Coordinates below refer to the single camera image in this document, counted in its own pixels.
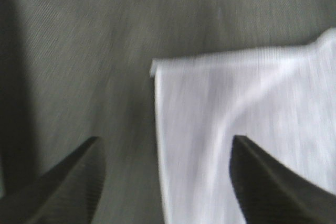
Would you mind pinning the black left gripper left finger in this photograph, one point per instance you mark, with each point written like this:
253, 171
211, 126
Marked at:
68, 193

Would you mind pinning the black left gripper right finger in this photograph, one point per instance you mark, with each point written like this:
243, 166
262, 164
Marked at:
269, 192

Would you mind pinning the grey microfibre towel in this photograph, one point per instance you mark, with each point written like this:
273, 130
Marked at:
282, 98

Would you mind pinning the black table cloth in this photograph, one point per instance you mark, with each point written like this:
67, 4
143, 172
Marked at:
72, 69

